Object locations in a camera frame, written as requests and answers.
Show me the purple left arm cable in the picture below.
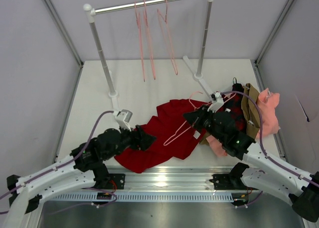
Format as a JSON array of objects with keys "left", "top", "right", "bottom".
[{"left": 0, "top": 110, "right": 118, "bottom": 215}]

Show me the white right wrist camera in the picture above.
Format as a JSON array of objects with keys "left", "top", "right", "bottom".
[{"left": 208, "top": 92, "right": 224, "bottom": 113}]

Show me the tan brown skirt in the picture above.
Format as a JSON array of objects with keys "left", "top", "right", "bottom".
[{"left": 199, "top": 82, "right": 262, "bottom": 147}]

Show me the silver white clothes rack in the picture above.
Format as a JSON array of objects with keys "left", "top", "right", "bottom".
[{"left": 83, "top": 0, "right": 214, "bottom": 109}]

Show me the pink skirt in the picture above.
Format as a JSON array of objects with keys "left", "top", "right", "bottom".
[{"left": 208, "top": 87, "right": 280, "bottom": 158}]

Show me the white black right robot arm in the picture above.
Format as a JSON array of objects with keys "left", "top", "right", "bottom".
[{"left": 183, "top": 105, "right": 319, "bottom": 223}]

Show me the aluminium mounting rail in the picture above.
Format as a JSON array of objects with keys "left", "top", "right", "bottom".
[{"left": 34, "top": 165, "right": 307, "bottom": 193}]

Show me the white slotted cable duct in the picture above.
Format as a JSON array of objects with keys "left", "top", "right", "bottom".
[{"left": 51, "top": 191, "right": 234, "bottom": 203}]

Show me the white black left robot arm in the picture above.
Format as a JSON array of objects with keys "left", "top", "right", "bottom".
[{"left": 7, "top": 126, "right": 156, "bottom": 213}]

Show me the red black plaid skirt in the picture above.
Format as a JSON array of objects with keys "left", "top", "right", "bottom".
[{"left": 218, "top": 93, "right": 246, "bottom": 132}]

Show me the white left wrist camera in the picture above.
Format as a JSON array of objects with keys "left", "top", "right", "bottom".
[{"left": 113, "top": 109, "right": 133, "bottom": 131}]

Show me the pink wire hanger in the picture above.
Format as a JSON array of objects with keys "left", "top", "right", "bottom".
[
  {"left": 157, "top": 0, "right": 178, "bottom": 75},
  {"left": 163, "top": 91, "right": 235, "bottom": 146},
  {"left": 143, "top": 0, "right": 156, "bottom": 80},
  {"left": 134, "top": 3, "right": 146, "bottom": 82}
]

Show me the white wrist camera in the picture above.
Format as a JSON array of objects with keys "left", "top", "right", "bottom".
[
  {"left": 113, "top": 109, "right": 133, "bottom": 131},
  {"left": 208, "top": 92, "right": 224, "bottom": 113}
]

